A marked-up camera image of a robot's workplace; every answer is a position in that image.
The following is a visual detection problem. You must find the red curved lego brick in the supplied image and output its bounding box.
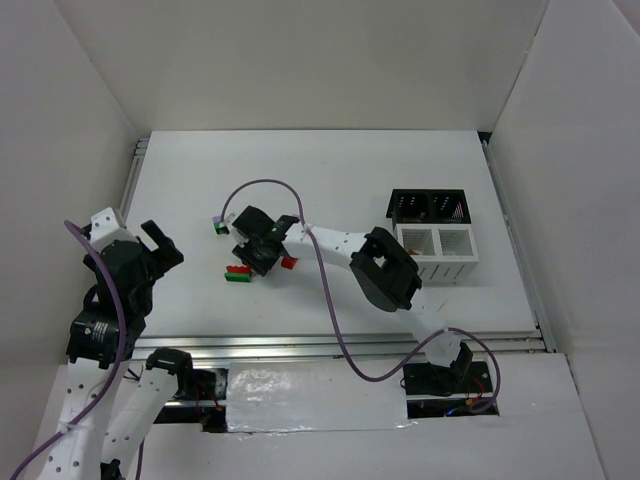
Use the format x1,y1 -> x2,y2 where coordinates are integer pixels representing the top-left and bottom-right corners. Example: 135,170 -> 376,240
281,257 -> 298,270

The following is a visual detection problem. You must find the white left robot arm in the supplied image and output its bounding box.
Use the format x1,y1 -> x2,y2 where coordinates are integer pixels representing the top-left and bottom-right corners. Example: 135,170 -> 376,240
39,212 -> 193,479

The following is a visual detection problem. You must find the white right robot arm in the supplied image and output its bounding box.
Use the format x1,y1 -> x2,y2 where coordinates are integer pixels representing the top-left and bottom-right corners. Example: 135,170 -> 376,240
230,206 -> 473,378

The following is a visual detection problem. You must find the red scalloped lego brick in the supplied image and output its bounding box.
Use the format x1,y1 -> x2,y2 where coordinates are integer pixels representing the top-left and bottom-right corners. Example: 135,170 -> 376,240
226,265 -> 252,275

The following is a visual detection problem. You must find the green flat lego plate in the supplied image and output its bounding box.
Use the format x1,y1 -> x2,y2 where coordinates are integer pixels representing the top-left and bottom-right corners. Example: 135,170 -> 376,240
224,272 -> 251,283

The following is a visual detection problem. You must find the green square lego brick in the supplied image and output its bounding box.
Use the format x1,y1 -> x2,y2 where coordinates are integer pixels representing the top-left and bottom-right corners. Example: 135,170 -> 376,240
214,222 -> 229,235

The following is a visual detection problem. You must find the white taped cover panel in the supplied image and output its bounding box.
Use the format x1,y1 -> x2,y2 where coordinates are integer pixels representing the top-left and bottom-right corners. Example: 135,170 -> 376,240
226,360 -> 409,433

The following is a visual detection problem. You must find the white slotted container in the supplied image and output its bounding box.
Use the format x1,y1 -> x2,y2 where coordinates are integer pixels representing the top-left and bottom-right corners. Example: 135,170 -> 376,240
395,224 -> 479,285

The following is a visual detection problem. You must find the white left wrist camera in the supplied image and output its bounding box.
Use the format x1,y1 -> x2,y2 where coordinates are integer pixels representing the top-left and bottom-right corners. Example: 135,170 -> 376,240
89,207 -> 133,252

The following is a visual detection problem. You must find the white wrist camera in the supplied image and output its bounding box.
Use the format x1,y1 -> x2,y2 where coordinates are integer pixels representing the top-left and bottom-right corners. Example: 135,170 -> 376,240
223,213 -> 236,235
89,207 -> 133,252

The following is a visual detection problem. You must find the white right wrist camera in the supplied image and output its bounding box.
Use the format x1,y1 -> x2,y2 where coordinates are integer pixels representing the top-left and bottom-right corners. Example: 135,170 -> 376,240
223,213 -> 236,235

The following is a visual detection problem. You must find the aluminium front rail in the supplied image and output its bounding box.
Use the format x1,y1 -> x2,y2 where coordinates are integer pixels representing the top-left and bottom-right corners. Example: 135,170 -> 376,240
130,327 -> 546,362

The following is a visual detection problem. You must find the aluminium rail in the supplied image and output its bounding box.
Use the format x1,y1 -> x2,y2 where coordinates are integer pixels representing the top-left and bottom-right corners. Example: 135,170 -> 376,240
119,137 -> 150,220
130,327 -> 546,362

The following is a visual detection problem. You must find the aluminium left side rail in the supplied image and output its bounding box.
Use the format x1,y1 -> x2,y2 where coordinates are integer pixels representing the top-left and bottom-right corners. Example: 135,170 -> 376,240
119,137 -> 150,220

